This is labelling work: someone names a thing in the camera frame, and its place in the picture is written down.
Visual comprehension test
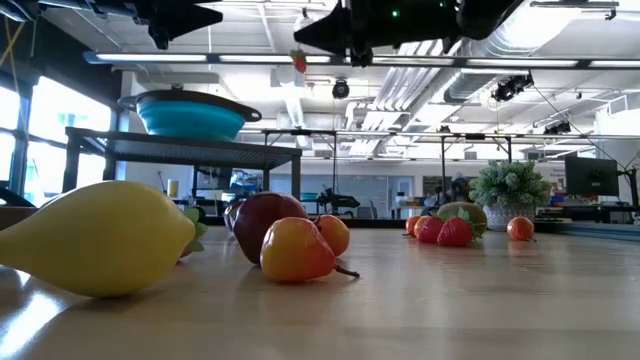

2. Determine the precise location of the black background desk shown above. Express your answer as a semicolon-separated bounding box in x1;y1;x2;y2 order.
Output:
537;202;640;225

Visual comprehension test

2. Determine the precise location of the dark red apple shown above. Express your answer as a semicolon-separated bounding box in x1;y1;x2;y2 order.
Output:
232;192;311;266

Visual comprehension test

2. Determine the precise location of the person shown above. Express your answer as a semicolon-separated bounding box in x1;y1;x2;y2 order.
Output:
447;172;472;204

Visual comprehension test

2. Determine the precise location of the black aluminium table frame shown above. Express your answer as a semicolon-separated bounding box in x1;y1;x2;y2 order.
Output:
199;214;640;242

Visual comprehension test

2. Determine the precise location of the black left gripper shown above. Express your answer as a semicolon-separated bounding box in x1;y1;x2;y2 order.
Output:
107;0;224;51

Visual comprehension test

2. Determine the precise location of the blue collapsible colander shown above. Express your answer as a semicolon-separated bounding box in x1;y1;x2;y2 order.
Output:
117;84;263;143

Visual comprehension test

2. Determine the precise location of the black bar with light strips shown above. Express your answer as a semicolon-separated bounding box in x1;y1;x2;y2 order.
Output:
82;49;640;70

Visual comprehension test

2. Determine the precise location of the black metal background frame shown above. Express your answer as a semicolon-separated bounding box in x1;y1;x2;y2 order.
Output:
198;127;514;221

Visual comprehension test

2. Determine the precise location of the green plant in white pot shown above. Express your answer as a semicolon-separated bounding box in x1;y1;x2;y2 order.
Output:
469;159;553;232

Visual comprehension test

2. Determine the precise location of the orange pear with stem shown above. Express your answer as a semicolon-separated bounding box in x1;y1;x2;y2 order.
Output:
506;215;536;243
259;217;361;285

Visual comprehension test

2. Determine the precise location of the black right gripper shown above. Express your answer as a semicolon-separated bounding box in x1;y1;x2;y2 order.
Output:
293;0;454;69

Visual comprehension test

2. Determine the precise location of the yellow plastic lemon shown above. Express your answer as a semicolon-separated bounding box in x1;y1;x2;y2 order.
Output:
0;180;197;300

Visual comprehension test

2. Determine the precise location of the blue machine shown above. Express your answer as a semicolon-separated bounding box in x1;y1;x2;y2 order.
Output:
227;168;265;195

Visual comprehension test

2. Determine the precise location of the grey perforated metal shelf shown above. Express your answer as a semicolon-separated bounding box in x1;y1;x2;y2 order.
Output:
62;126;303;201

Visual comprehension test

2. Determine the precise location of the black computer monitor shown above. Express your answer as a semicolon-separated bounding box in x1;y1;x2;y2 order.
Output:
564;155;620;197

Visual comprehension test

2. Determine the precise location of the small orange persimmon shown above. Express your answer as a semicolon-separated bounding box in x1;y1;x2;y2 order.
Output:
403;214;422;239

